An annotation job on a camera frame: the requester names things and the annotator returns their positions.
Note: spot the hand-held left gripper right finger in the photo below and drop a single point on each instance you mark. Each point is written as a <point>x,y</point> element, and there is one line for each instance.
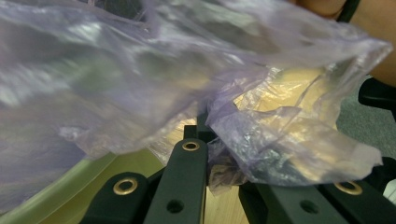
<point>204,132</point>

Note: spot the purple plastic trash bag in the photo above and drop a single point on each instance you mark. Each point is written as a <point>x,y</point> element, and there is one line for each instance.
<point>124,77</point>

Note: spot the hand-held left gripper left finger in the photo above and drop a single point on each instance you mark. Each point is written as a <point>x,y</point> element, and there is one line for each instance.
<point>190,132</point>

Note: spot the black wristband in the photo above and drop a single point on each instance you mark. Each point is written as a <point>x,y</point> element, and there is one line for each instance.
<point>348,9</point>

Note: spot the dark object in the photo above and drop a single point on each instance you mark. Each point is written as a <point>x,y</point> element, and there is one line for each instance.
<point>378,95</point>

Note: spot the light green trash bin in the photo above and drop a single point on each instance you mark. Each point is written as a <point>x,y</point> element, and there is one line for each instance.
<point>62,193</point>

